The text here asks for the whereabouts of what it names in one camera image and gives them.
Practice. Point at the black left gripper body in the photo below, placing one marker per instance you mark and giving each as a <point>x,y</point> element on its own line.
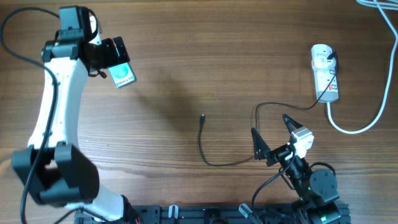
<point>108,56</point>

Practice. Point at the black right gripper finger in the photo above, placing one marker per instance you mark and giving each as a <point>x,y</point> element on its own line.
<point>261,149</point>
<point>290,123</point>

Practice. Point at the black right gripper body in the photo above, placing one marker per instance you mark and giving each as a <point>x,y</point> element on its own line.
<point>278,155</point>

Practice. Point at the blue screen smartphone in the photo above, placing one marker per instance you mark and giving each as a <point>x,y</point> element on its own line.
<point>122,75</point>

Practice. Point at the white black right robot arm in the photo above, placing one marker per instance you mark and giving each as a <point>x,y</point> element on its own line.
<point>315,184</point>

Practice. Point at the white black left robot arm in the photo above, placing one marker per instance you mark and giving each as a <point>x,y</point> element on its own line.
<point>52,168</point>

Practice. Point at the white power strip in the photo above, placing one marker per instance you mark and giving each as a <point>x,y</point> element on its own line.
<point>325,67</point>

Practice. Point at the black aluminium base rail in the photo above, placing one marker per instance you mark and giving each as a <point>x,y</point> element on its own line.
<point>274,213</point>

